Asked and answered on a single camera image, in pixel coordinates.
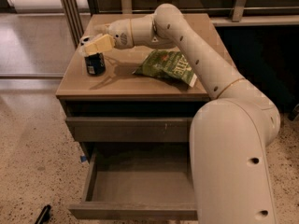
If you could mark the grey top drawer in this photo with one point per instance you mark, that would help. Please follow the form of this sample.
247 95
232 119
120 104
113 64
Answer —
121 130

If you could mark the blue tape piece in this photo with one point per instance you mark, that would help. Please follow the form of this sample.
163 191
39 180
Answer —
83 158

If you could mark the blue pepsi can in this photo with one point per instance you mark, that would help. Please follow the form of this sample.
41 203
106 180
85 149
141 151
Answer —
95 64

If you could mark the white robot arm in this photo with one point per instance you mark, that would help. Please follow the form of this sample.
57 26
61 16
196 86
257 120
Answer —
228 135

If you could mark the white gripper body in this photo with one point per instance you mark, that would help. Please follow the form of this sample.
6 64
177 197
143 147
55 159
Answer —
120 33

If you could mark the green chip bag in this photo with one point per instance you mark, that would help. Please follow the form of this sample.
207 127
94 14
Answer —
167 64

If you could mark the grey drawer cabinet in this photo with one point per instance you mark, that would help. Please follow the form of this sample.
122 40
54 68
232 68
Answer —
118 93

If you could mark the black object on floor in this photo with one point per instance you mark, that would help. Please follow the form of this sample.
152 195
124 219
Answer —
44 215

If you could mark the open grey middle drawer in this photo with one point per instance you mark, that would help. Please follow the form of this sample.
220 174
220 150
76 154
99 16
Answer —
138 181

